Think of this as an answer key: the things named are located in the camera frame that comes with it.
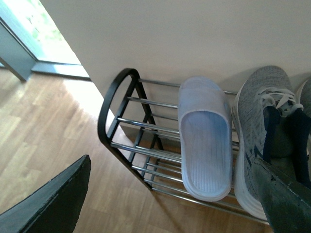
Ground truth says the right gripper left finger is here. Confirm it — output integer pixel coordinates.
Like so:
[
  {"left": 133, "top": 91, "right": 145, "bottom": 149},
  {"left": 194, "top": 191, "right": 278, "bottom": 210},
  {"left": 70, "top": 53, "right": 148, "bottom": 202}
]
[{"left": 0, "top": 155, "right": 91, "bottom": 233}]

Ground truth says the grey knit sneaker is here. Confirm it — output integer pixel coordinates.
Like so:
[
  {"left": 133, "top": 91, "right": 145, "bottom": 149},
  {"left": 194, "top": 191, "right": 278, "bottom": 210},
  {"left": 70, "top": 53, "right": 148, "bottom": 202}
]
[
  {"left": 296, "top": 78, "right": 311, "bottom": 116},
  {"left": 232, "top": 66, "right": 311, "bottom": 220}
]

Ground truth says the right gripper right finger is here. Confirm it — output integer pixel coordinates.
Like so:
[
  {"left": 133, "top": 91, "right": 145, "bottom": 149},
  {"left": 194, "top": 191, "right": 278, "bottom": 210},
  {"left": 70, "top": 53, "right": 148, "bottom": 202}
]
[{"left": 251, "top": 158, "right": 311, "bottom": 233}]

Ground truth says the black metal shoe rack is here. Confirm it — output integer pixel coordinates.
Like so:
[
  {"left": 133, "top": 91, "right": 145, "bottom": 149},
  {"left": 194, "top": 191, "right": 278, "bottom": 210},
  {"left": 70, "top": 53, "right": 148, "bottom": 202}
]
[{"left": 98, "top": 68, "right": 266, "bottom": 223}]

